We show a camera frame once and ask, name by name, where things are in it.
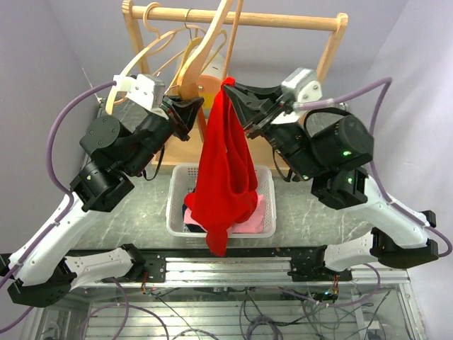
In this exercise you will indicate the red t shirt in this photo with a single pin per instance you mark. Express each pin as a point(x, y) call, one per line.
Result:
point(225, 192)

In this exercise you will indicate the white plastic basket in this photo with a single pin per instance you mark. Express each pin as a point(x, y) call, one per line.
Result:
point(182, 182)

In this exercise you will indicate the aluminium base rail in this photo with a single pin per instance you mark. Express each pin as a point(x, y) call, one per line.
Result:
point(185, 267)

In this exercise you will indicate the wooden clothes rack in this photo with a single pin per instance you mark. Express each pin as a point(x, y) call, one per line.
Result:
point(166, 19)

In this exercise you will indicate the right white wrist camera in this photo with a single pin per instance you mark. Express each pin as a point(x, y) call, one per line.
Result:
point(302, 86)

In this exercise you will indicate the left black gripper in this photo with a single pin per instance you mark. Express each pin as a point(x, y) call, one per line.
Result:
point(182, 113)

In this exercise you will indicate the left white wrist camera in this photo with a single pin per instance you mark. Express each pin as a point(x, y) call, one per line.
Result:
point(145, 90)

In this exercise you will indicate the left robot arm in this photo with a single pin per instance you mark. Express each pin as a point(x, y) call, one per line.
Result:
point(116, 155)

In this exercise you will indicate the navy blue t shirt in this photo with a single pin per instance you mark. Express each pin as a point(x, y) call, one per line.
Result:
point(192, 225)

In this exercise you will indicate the white striped drawer cabinet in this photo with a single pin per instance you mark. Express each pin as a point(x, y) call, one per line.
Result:
point(210, 80)

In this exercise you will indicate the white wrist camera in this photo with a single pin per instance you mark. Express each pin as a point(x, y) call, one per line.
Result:
point(145, 90)
point(302, 86)

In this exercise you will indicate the yellow wooden hanger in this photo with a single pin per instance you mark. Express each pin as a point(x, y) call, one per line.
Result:
point(192, 67)

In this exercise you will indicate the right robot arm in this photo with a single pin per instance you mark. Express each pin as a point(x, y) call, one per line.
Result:
point(331, 148)

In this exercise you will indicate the pink t shirt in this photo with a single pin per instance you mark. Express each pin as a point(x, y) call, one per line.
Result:
point(254, 224)

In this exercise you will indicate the cream plastic hanger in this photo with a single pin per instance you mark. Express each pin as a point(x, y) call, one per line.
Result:
point(142, 53)

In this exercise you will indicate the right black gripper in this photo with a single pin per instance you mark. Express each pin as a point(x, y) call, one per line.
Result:
point(251, 102)

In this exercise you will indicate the wooden hanger with red shirt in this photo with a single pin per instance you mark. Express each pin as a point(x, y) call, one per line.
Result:
point(237, 14)

